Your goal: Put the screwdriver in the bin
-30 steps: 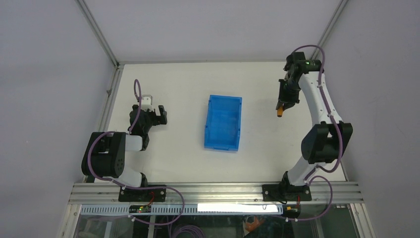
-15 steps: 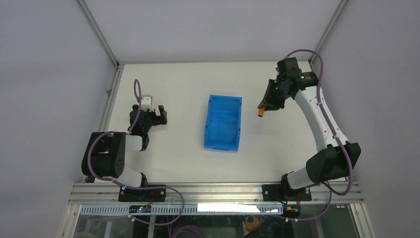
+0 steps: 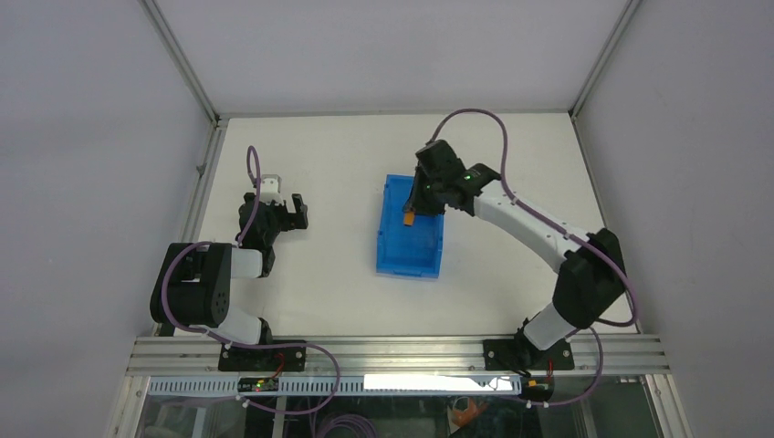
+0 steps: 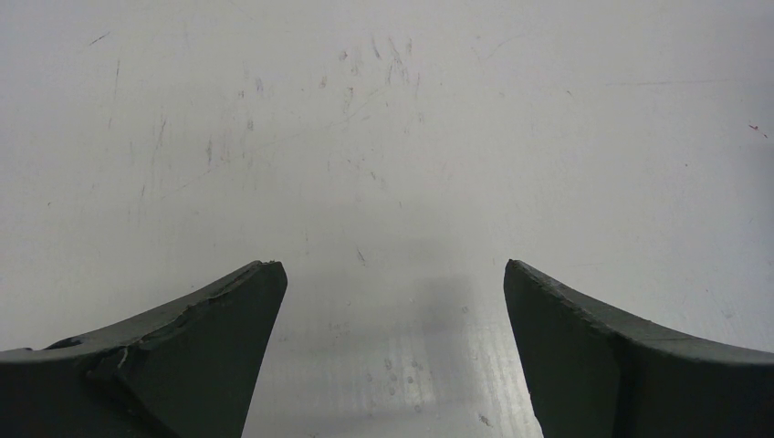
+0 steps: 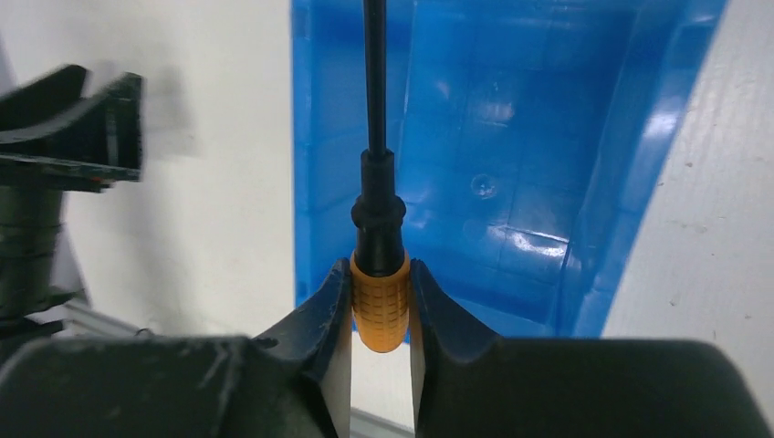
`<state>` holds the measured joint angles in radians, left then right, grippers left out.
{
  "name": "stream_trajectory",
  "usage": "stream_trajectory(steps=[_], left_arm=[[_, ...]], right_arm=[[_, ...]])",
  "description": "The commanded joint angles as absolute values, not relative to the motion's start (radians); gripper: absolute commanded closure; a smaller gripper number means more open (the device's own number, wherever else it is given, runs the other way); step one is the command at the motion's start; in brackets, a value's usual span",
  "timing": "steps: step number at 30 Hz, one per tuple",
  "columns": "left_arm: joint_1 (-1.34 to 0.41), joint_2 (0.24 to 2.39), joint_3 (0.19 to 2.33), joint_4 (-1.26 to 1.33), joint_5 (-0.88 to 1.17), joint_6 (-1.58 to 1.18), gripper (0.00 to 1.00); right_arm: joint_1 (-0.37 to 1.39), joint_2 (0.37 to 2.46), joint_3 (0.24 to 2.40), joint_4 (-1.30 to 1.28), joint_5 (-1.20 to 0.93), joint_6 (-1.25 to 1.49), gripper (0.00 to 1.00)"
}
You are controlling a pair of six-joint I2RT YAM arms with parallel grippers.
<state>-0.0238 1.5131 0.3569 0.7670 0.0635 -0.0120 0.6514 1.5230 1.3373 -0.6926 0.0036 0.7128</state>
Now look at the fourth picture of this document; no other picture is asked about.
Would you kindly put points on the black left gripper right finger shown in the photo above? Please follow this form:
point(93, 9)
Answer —
point(594, 370)

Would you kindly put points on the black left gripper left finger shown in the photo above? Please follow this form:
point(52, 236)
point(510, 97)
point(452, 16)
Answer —
point(187, 368)

